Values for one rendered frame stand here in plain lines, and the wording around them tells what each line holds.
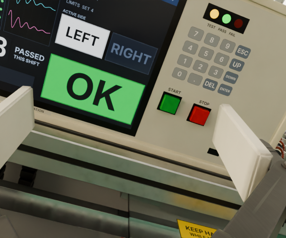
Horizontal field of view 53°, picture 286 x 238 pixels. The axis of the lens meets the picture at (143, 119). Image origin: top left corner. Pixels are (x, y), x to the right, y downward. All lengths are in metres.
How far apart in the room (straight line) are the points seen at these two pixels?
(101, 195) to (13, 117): 0.37
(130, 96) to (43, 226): 0.35
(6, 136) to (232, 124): 0.13
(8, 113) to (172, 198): 0.23
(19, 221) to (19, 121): 0.43
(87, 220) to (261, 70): 0.26
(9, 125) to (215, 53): 0.23
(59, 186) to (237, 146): 0.41
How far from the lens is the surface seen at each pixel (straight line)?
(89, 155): 0.32
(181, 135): 0.35
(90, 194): 0.54
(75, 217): 0.36
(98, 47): 0.31
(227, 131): 0.18
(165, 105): 0.32
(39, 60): 0.33
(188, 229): 0.35
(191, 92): 0.33
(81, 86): 0.32
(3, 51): 0.34
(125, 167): 0.33
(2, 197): 0.37
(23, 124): 0.19
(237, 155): 0.17
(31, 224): 0.60
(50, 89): 0.33
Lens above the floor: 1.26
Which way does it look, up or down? 19 degrees down
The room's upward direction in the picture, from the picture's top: 21 degrees clockwise
